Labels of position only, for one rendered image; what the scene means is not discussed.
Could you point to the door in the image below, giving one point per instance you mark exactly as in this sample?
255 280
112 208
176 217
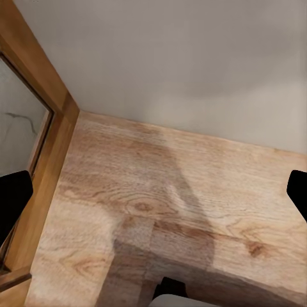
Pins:
37 121

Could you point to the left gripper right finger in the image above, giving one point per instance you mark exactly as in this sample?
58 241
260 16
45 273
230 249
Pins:
297 191

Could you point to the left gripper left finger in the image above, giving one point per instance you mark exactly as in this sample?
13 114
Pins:
15 191

